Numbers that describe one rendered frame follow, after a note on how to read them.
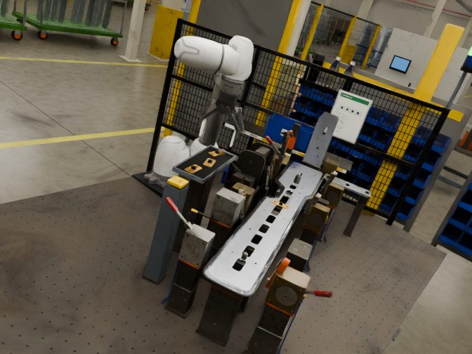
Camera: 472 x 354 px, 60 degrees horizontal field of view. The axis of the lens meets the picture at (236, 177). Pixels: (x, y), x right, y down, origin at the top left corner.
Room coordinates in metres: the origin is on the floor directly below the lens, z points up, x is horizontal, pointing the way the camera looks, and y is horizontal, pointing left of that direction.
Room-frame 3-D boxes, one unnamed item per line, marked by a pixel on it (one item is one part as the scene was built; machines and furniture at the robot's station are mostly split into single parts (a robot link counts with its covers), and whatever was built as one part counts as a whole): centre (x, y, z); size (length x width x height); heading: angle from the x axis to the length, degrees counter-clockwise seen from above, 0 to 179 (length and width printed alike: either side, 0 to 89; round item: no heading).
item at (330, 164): (2.45, -0.55, 0.88); 0.08 x 0.08 x 0.36; 76
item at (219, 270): (1.74, -0.24, 1.00); 1.38 x 0.22 x 0.02; 166
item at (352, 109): (2.73, -0.59, 1.30); 0.23 x 0.02 x 0.31; 76
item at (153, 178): (2.19, 0.41, 0.75); 0.22 x 0.18 x 0.06; 154
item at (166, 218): (1.37, 0.20, 0.92); 0.08 x 0.08 x 0.44; 76
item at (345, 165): (2.68, -0.27, 1.02); 0.90 x 0.22 x 0.03; 76
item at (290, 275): (1.14, -0.29, 0.88); 0.14 x 0.09 x 0.36; 76
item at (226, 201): (1.49, 0.01, 0.90); 0.13 x 0.08 x 0.41; 76
